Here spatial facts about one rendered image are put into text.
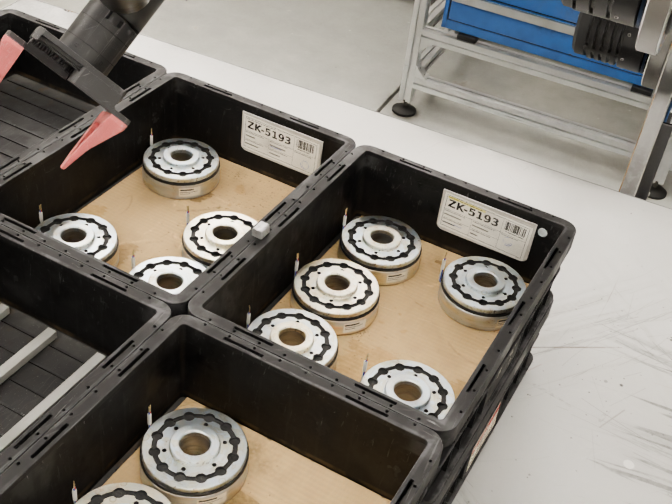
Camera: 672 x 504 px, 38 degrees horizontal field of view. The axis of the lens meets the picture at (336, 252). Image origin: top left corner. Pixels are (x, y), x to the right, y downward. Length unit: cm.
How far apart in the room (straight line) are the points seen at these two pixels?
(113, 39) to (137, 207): 35
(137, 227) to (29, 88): 38
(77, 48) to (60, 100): 53
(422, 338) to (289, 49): 249
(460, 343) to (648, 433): 30
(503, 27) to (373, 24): 89
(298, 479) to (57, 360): 30
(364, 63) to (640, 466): 245
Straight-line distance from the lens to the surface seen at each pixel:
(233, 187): 134
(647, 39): 135
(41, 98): 154
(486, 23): 304
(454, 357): 113
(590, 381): 135
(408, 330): 115
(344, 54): 355
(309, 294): 113
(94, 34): 100
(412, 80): 317
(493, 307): 116
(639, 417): 133
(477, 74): 357
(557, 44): 301
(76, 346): 111
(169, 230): 126
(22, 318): 115
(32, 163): 121
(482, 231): 124
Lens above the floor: 160
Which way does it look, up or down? 38 degrees down
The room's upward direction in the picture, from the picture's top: 8 degrees clockwise
